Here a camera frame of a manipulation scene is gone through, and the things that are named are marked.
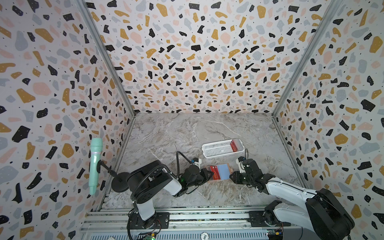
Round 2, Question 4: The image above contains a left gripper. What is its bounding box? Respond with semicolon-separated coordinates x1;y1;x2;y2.
188;168;217;190

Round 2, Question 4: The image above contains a tan leather card holder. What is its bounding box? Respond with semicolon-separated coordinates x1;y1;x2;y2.
206;164;234;182

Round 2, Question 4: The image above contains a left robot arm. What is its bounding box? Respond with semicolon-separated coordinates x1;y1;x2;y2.
126;161;214;222

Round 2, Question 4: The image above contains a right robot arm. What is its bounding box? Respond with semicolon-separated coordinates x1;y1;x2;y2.
230;157;355;240

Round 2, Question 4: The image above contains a red card stack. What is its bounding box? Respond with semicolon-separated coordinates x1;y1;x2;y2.
230;140;238;153

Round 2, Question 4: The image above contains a white plastic basket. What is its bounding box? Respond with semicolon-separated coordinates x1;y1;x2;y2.
202;139;245;159

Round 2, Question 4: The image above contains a mint green microphone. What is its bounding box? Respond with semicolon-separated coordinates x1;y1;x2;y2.
89;138;103;196

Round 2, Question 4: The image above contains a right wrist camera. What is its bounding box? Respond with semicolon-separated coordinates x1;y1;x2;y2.
236;157;246;174

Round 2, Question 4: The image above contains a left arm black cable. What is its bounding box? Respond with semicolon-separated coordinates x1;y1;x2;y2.
175;150;194;178

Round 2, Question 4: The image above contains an aluminium mounting rail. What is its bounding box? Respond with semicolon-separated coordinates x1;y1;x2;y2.
80;205;319;240

